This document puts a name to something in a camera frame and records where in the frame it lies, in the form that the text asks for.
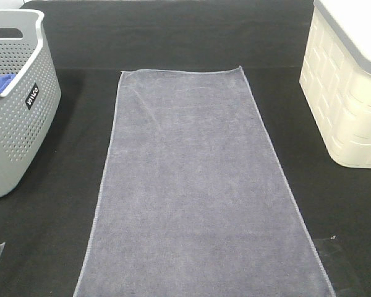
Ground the cream plastic storage basket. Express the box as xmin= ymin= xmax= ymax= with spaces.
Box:
xmin=299 ymin=1 xmax=371 ymax=168

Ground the clear tape strip right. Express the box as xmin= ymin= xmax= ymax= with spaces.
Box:
xmin=313 ymin=237 xmax=365 ymax=296

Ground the grey microfiber towel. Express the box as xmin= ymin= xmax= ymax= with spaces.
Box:
xmin=74 ymin=67 xmax=335 ymax=296

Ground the grey perforated laundry basket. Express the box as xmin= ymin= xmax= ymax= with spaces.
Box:
xmin=0 ymin=9 xmax=61 ymax=197

